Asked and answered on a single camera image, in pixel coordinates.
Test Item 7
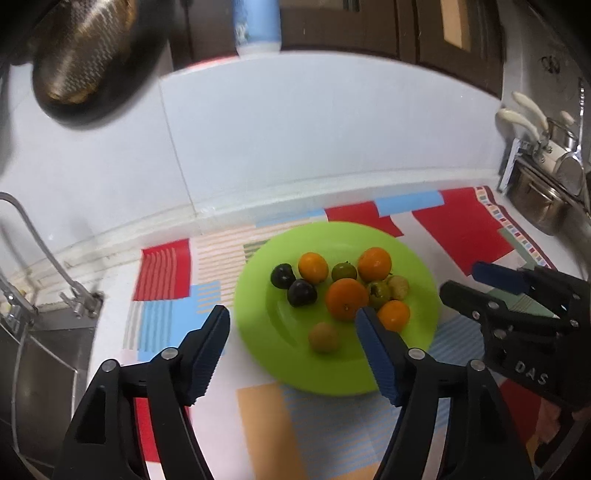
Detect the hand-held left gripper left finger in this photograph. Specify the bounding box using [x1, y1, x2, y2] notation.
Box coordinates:
[52, 305, 232, 480]

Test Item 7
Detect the steel pot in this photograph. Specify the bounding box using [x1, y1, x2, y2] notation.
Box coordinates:
[507, 156, 574, 237]

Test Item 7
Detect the tan round fruit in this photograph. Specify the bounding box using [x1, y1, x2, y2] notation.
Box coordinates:
[387, 275, 410, 301]
[308, 322, 341, 354]

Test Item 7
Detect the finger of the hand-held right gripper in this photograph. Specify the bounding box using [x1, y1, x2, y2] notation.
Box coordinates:
[439, 280, 579, 352]
[472, 261, 591, 320]

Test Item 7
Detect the metal ladle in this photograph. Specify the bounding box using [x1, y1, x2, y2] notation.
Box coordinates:
[555, 76, 590, 195]

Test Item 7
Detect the colourful patchwork tablecloth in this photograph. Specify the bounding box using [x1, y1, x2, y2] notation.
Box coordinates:
[122, 185, 559, 480]

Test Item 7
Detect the blue bottle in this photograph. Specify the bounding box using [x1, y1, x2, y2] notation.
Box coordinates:
[231, 0, 282, 56]

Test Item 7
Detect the metal faucet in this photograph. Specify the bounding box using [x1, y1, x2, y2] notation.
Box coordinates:
[0, 193, 105, 320]

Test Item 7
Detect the dark purple plum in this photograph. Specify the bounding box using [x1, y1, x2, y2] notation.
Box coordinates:
[287, 279, 318, 308]
[270, 263, 297, 289]

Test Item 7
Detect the steel sink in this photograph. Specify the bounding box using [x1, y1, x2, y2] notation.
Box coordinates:
[0, 302, 98, 462]

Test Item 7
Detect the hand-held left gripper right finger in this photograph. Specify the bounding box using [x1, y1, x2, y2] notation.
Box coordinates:
[355, 305, 536, 480]

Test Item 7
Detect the white knife handle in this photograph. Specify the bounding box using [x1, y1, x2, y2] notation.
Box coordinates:
[511, 91, 551, 134]
[496, 108, 542, 140]

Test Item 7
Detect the large orange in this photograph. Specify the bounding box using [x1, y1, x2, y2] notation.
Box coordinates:
[325, 278, 370, 322]

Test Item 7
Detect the green plate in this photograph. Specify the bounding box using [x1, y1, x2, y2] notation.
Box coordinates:
[233, 222, 439, 397]

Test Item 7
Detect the metal colander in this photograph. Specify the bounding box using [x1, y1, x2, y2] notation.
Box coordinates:
[28, 0, 169, 127]

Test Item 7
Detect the dish rack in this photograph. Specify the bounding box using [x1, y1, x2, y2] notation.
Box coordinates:
[496, 137, 591, 217]

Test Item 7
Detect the small orange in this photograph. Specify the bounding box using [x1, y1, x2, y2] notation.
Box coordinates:
[298, 251, 329, 284]
[377, 300, 411, 333]

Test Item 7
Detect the dark wooden cabinet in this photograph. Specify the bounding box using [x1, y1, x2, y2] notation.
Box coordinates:
[277, 0, 506, 97]

